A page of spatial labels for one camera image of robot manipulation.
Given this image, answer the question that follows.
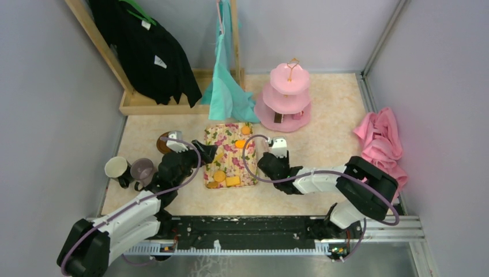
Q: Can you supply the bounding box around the chocolate cake slice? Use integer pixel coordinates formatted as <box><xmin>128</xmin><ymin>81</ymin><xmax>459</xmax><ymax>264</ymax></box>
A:
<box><xmin>273</xmin><ymin>113</ymin><xmax>284</xmax><ymax>123</ymax></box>

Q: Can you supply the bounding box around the pink macaron pastry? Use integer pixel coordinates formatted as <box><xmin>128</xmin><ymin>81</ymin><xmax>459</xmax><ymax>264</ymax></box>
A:
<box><xmin>292</xmin><ymin>111</ymin><xmax>304</xmax><ymax>120</ymax></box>

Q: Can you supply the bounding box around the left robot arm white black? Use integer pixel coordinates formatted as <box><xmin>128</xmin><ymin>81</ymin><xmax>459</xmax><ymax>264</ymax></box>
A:
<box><xmin>57</xmin><ymin>138</ymin><xmax>218</xmax><ymax>276</ymax></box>

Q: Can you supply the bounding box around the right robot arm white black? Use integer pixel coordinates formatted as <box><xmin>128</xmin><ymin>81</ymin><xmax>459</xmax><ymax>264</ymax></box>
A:
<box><xmin>257</xmin><ymin>152</ymin><xmax>399</xmax><ymax>238</ymax></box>

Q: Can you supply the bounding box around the yellow cheese wedge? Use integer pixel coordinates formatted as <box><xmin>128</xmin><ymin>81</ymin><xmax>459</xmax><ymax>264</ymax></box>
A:
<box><xmin>213</xmin><ymin>152</ymin><xmax>224</xmax><ymax>163</ymax></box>

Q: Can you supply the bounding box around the round orange cookie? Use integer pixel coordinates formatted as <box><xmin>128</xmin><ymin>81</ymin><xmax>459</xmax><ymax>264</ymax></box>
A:
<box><xmin>213</xmin><ymin>170</ymin><xmax>226</xmax><ymax>183</ymax></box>

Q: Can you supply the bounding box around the floral serving tray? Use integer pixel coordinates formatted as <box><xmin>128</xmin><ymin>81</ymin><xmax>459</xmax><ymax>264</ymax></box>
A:
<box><xmin>204</xmin><ymin>122</ymin><xmax>258</xmax><ymax>189</ymax></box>

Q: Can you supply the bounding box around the small brown cookie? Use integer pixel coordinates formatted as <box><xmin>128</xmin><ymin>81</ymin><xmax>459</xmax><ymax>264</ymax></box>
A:
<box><xmin>206</xmin><ymin>181</ymin><xmax>220</xmax><ymax>189</ymax></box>

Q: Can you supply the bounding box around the orange croissant pastry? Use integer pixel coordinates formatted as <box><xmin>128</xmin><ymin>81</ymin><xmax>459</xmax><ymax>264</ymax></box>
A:
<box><xmin>235</xmin><ymin>140</ymin><xmax>249</xmax><ymax>149</ymax></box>

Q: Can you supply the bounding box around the yellow square biscuit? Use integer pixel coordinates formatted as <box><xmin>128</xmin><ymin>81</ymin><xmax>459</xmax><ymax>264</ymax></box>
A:
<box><xmin>225</xmin><ymin>176</ymin><xmax>241</xmax><ymax>188</ymax></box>

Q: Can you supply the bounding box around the small orange pastry top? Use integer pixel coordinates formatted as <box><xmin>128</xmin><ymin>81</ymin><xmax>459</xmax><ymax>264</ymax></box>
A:
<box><xmin>241</xmin><ymin>126</ymin><xmax>251</xmax><ymax>136</ymax></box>

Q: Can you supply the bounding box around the brown saucer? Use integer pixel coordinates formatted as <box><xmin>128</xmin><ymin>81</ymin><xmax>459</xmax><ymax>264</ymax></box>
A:
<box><xmin>156</xmin><ymin>132</ymin><xmax>172</xmax><ymax>155</ymax></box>

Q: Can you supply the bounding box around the teal hanging garment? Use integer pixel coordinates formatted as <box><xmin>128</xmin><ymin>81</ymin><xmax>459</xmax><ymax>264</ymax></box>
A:
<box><xmin>201</xmin><ymin>1</ymin><xmax>260</xmax><ymax>123</ymax></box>

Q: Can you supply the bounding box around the pink three-tier cake stand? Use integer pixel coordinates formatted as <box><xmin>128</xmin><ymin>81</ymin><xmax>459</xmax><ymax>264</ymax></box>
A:
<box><xmin>254</xmin><ymin>58</ymin><xmax>311</xmax><ymax>133</ymax></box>

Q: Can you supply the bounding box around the purple mug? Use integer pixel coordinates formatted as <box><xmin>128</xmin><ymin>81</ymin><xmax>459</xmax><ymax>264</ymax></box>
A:
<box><xmin>130</xmin><ymin>158</ymin><xmax>156</xmax><ymax>192</ymax></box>

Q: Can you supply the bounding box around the wooden clothes rack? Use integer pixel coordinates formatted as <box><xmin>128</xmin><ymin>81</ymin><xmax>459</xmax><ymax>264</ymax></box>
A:
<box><xmin>65</xmin><ymin>0</ymin><xmax>246</xmax><ymax>116</ymax></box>

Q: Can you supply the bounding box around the cream mug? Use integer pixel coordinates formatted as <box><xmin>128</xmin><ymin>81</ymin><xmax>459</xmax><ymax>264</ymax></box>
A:
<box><xmin>104</xmin><ymin>156</ymin><xmax>134</xmax><ymax>189</ymax></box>

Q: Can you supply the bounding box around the black hanging garment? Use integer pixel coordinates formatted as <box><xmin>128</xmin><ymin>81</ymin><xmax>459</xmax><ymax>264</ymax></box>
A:
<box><xmin>89</xmin><ymin>0</ymin><xmax>202</xmax><ymax>107</ymax></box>

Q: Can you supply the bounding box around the pink crumpled cloth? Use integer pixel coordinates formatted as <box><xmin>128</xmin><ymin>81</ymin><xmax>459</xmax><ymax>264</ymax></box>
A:
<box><xmin>353</xmin><ymin>107</ymin><xmax>408</xmax><ymax>198</ymax></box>

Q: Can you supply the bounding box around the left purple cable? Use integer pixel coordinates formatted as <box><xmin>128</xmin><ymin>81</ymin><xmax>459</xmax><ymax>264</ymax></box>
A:
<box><xmin>60</xmin><ymin>137</ymin><xmax>202</xmax><ymax>277</ymax></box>

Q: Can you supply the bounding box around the purple cable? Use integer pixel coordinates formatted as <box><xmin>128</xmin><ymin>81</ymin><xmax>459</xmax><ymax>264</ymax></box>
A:
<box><xmin>60</xmin><ymin>137</ymin><xmax>202</xmax><ymax>277</ymax></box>
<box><xmin>242</xmin><ymin>134</ymin><xmax>401</xmax><ymax>263</ymax></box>

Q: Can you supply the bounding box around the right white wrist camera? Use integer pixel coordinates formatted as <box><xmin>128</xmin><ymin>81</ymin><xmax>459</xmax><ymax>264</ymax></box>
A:
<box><xmin>267</xmin><ymin>136</ymin><xmax>288</xmax><ymax>159</ymax></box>

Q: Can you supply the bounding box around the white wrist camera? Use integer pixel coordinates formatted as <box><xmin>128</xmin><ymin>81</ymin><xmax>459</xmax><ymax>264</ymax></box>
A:
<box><xmin>267</xmin><ymin>136</ymin><xmax>288</xmax><ymax>159</ymax></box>
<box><xmin>166</xmin><ymin>130</ymin><xmax>189</xmax><ymax>153</ymax></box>

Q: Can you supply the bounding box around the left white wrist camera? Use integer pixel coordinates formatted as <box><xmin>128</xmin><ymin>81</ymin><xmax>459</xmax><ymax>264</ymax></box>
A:
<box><xmin>166</xmin><ymin>130</ymin><xmax>189</xmax><ymax>153</ymax></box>

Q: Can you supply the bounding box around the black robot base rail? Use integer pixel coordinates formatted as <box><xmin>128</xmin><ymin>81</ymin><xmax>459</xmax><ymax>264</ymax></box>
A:
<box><xmin>146</xmin><ymin>216</ymin><xmax>365</xmax><ymax>261</ymax></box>

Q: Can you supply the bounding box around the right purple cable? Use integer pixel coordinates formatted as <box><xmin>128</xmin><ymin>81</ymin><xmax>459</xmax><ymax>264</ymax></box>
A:
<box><xmin>242</xmin><ymin>134</ymin><xmax>401</xmax><ymax>263</ymax></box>

